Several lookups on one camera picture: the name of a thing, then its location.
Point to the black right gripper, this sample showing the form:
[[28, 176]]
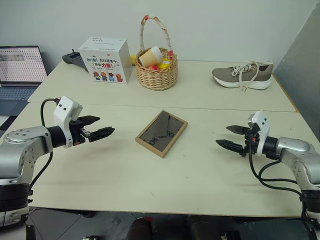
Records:
[[251, 146]]

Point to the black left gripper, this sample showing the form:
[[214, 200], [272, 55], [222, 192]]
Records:
[[78, 133]]

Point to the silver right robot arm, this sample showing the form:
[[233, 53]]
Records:
[[295, 150]]

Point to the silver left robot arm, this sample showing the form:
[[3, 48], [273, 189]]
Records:
[[23, 147]]

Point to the khaki sneaker with white sole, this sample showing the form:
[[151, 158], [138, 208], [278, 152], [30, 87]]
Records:
[[240, 75]]

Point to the white printed cardboard box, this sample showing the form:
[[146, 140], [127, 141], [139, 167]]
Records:
[[107, 62]]

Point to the wooden framed clock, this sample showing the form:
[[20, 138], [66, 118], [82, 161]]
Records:
[[161, 132]]

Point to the black handheld device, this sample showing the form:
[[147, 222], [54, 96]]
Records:
[[73, 58]]

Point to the red toy fruit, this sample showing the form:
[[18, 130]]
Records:
[[153, 67]]

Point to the corrugated paper cup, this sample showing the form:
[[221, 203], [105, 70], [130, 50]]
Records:
[[150, 56]]

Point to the yellow toy fruit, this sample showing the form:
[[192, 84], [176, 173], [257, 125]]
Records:
[[163, 66]]

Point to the grey laptop computer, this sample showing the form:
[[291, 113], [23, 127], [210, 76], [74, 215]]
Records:
[[17, 70]]

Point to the grey partition panel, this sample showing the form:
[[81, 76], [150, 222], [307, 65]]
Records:
[[300, 62]]

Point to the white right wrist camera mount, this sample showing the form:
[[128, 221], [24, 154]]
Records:
[[263, 130]]

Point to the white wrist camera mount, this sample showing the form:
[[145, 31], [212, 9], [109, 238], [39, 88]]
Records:
[[62, 112], [263, 130]]

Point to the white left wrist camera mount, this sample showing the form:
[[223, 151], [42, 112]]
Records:
[[62, 112]]

